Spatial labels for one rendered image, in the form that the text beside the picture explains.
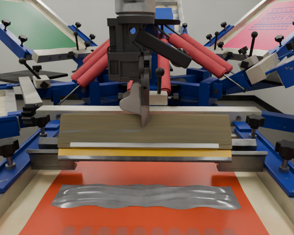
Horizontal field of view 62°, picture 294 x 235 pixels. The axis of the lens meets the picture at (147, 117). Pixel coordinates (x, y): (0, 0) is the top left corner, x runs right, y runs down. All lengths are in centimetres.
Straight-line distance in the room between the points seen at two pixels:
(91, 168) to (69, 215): 16
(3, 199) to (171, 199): 31
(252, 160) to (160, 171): 20
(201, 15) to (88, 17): 198
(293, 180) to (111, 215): 34
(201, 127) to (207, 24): 424
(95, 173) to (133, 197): 13
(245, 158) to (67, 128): 38
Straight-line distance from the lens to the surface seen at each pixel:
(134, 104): 48
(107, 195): 51
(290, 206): 52
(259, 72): 87
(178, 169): 60
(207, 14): 472
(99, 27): 470
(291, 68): 85
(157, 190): 52
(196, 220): 47
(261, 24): 205
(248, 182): 59
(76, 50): 160
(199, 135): 51
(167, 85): 96
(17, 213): 53
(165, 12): 250
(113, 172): 59
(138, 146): 48
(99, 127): 52
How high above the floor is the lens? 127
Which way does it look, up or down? 19 degrees down
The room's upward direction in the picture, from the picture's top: straight up
